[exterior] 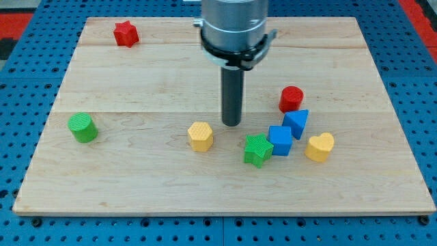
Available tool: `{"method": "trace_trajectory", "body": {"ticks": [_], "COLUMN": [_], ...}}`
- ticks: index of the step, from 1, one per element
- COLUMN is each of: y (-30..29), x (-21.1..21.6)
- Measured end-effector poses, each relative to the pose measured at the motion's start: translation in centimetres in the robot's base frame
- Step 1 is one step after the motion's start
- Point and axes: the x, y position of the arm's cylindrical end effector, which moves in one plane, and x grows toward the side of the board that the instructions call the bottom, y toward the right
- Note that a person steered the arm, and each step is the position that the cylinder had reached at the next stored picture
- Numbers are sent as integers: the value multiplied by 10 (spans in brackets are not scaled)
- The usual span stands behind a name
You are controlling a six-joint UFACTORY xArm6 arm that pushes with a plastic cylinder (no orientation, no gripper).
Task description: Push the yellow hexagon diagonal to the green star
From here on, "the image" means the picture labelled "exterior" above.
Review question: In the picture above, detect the yellow hexagon block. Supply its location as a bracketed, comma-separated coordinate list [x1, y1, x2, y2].
[187, 122, 214, 152]

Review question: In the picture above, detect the green star block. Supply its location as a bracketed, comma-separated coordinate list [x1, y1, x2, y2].
[244, 133, 274, 168]

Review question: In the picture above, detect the red star block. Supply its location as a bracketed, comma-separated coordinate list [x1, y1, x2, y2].
[113, 20, 139, 48]

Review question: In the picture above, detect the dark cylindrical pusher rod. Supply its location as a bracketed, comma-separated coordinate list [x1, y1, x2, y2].
[221, 68, 244, 126]

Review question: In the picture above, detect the blue cube block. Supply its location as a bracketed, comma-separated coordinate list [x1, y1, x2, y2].
[268, 126, 292, 156]

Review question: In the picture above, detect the red cylinder block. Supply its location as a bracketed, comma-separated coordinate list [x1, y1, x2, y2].
[279, 86, 304, 113]

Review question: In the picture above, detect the blue triangle block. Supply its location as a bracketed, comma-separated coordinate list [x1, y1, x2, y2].
[282, 109, 309, 140]

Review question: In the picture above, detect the wooden board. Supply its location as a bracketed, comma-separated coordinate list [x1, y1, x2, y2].
[13, 17, 436, 217]

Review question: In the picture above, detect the yellow heart block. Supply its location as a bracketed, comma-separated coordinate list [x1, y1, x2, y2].
[304, 133, 335, 163]

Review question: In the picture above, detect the green cylinder block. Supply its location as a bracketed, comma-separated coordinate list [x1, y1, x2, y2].
[68, 112, 98, 143]

